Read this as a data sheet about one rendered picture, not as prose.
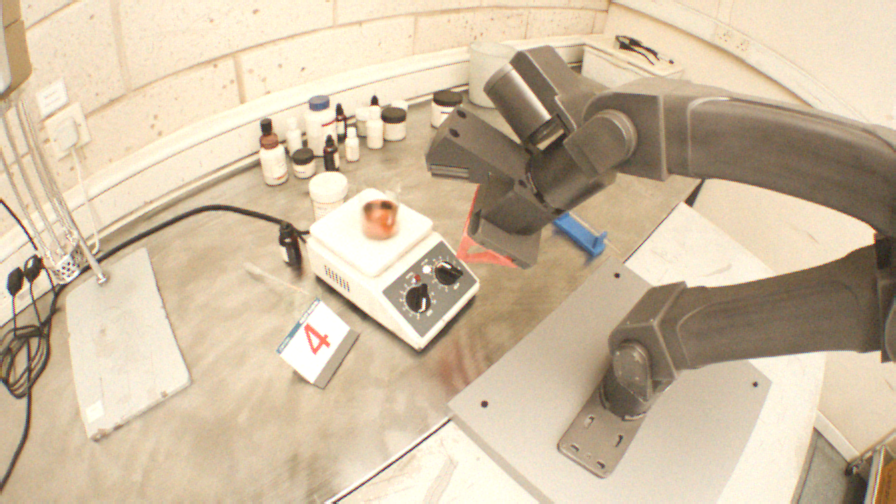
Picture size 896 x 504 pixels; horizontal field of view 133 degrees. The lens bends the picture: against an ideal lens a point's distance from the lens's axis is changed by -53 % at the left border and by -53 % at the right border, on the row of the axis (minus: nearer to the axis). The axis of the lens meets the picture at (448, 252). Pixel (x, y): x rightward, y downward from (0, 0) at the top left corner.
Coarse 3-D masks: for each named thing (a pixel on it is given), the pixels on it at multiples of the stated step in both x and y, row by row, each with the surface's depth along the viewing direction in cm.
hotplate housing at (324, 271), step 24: (312, 240) 52; (432, 240) 54; (312, 264) 54; (336, 264) 50; (408, 264) 50; (336, 288) 53; (360, 288) 49; (384, 288) 48; (384, 312) 48; (456, 312) 52; (408, 336) 48; (432, 336) 49
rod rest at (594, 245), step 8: (568, 216) 69; (560, 224) 68; (568, 224) 68; (576, 224) 68; (568, 232) 67; (576, 232) 67; (584, 232) 67; (576, 240) 66; (584, 240) 65; (592, 240) 65; (600, 240) 63; (584, 248) 65; (592, 248) 64; (600, 248) 64
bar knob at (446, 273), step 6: (438, 264) 52; (444, 264) 51; (450, 264) 53; (438, 270) 51; (444, 270) 51; (450, 270) 51; (456, 270) 51; (438, 276) 51; (444, 276) 52; (450, 276) 52; (456, 276) 52; (444, 282) 51; (450, 282) 52
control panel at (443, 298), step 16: (432, 256) 53; (448, 256) 54; (416, 272) 50; (432, 272) 52; (464, 272) 54; (400, 288) 49; (432, 288) 51; (448, 288) 52; (464, 288) 53; (400, 304) 48; (432, 304) 50; (448, 304) 51; (416, 320) 48; (432, 320) 49
